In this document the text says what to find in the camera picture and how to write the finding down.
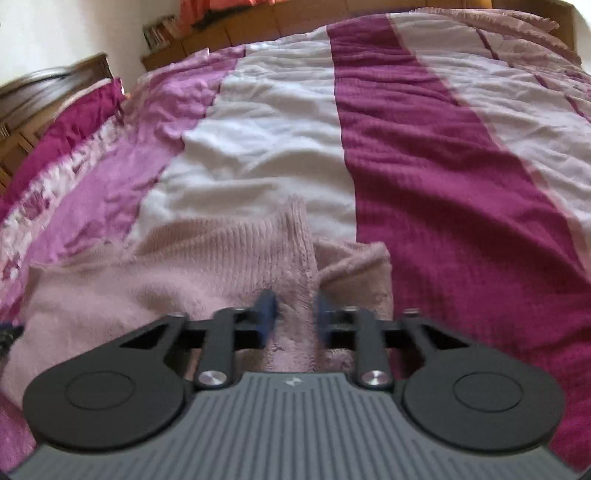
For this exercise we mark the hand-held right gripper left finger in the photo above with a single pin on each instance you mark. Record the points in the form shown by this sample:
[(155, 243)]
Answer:
[(268, 319)]

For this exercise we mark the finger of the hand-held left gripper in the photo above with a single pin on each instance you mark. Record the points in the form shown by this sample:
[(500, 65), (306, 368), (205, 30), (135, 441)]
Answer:
[(8, 337)]

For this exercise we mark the wooden shelf unit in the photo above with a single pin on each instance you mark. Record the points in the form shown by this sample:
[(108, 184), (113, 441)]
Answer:
[(258, 30)]

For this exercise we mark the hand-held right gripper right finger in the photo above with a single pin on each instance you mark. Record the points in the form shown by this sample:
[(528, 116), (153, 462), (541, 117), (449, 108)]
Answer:
[(323, 319)]

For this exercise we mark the orange curtain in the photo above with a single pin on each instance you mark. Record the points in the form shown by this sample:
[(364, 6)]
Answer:
[(221, 8)]

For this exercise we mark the row of books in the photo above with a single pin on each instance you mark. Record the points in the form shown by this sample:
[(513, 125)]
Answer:
[(159, 33)]

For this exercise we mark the magenta pillow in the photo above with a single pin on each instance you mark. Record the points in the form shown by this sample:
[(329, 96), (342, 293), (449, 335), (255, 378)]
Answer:
[(55, 161)]

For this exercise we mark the pink knitted sweater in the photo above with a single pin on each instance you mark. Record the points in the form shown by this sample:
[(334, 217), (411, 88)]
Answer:
[(138, 295)]

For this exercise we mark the pink white magenta striped bedspread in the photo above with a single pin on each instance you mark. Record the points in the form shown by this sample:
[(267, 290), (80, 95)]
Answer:
[(415, 161)]

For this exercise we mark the dark wooden headboard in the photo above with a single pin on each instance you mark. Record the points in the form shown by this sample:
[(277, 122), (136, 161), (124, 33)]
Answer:
[(37, 101)]

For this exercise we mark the pink ruffled pillow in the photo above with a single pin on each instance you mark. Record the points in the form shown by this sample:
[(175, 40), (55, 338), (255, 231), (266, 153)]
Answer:
[(508, 27)]

